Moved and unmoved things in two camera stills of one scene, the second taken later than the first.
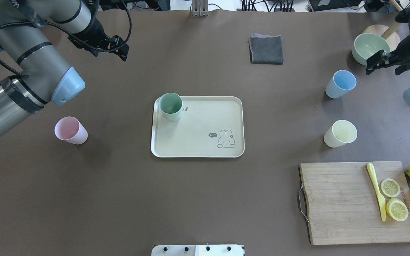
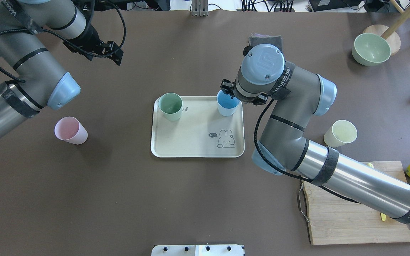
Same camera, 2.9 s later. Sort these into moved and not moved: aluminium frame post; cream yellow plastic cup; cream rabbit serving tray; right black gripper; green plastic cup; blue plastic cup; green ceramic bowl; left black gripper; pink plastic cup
Moved: left black gripper; blue plastic cup; right black gripper
Not moved: cream yellow plastic cup; green ceramic bowl; cream rabbit serving tray; aluminium frame post; green plastic cup; pink plastic cup
